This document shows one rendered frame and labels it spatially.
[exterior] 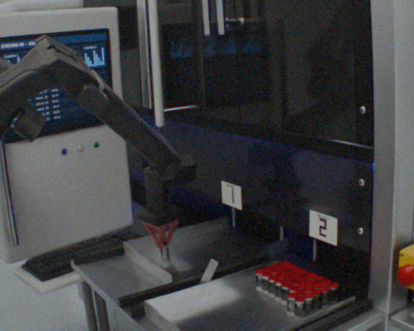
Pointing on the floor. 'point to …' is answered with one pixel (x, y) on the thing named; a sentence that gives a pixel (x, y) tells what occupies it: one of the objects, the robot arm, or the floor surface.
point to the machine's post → (392, 151)
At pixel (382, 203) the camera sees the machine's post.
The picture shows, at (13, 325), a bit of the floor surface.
